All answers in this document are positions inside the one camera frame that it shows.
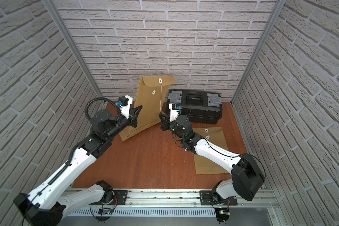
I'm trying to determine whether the brown kraft file bag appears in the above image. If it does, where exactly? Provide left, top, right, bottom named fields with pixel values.
left=193, top=127, right=229, bottom=175
left=119, top=75, right=175, bottom=141

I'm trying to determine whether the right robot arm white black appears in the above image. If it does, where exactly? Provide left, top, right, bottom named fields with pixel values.
left=159, top=114, right=266, bottom=204

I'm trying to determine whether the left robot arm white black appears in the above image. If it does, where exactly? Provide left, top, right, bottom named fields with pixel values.
left=14, top=95, right=142, bottom=226

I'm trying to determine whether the black grey plastic toolbox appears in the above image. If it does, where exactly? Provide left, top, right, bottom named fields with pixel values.
left=163, top=89, right=223, bottom=124

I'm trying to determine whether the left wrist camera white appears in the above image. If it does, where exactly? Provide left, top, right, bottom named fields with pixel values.
left=116, top=95, right=133, bottom=119

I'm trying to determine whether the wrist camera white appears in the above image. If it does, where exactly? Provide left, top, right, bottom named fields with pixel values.
left=169, top=103, right=182, bottom=121
left=116, top=95, right=133, bottom=119

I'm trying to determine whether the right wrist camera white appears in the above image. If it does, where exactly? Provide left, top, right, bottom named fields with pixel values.
left=169, top=103, right=182, bottom=121

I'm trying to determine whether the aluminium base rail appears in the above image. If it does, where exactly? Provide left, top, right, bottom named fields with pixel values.
left=47, top=188, right=280, bottom=209

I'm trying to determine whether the left aluminium corner post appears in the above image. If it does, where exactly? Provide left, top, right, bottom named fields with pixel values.
left=43, top=0, right=103, bottom=97

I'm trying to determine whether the aluminium corner post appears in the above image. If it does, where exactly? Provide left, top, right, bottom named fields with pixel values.
left=43, top=0, right=103, bottom=97
left=231, top=0, right=286, bottom=104

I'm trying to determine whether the right aluminium corner post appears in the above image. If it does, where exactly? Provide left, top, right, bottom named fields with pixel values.
left=231, top=0, right=286, bottom=104

